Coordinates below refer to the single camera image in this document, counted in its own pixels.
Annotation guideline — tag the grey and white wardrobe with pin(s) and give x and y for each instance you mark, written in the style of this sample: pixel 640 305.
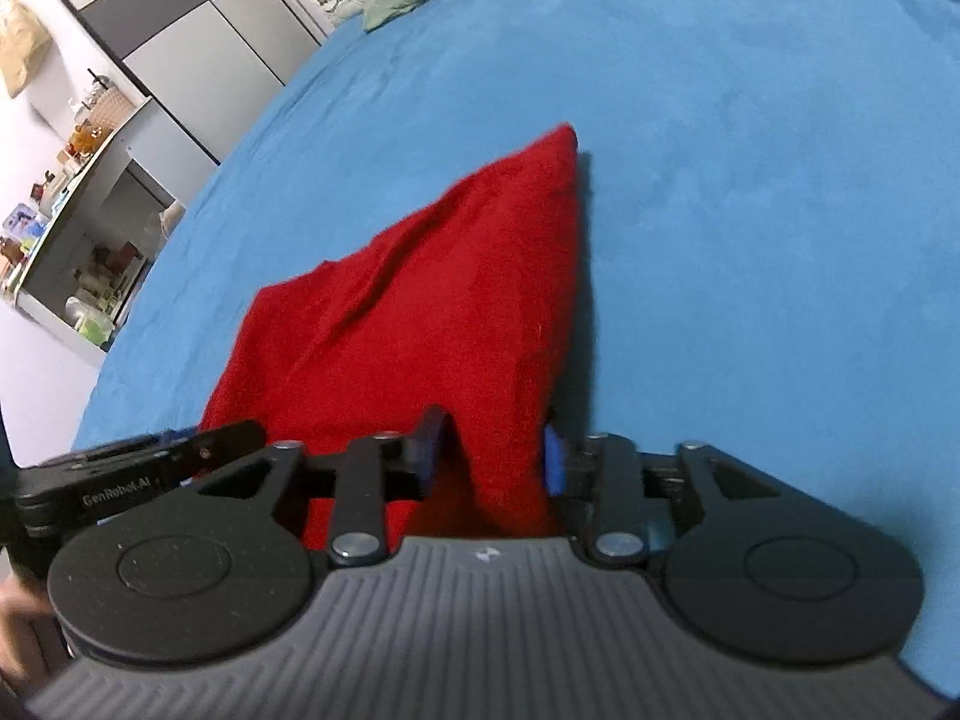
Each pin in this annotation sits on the grey and white wardrobe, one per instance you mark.
pixel 195 30

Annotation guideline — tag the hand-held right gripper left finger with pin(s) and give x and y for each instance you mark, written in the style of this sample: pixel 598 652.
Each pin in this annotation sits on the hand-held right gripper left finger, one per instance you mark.
pixel 429 457

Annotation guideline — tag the bed with blue sheet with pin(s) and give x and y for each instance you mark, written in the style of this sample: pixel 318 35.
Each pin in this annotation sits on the bed with blue sheet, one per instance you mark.
pixel 750 202

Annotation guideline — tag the person's left hand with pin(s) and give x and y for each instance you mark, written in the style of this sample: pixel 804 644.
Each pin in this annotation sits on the person's left hand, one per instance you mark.
pixel 19 630

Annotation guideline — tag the red knit sweater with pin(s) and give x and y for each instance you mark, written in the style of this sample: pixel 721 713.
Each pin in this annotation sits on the red knit sweater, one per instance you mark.
pixel 427 315

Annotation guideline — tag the white shelf unit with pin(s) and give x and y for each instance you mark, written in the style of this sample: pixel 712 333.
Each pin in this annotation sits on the white shelf unit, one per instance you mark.
pixel 97 240

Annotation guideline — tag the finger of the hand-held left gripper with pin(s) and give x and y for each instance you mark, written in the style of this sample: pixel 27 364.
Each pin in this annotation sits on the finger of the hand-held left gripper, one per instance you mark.
pixel 225 446

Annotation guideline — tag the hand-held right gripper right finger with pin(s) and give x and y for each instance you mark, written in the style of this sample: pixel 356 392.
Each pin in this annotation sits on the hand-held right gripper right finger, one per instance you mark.
pixel 553 457

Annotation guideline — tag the beige hanging bag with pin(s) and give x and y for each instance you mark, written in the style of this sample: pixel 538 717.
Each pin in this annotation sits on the beige hanging bag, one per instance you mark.
pixel 19 45

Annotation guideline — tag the orange jar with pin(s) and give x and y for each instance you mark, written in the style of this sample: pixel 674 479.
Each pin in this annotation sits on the orange jar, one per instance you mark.
pixel 84 139

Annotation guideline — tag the wicker basket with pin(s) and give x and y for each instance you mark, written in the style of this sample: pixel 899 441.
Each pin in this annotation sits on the wicker basket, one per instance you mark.
pixel 116 109

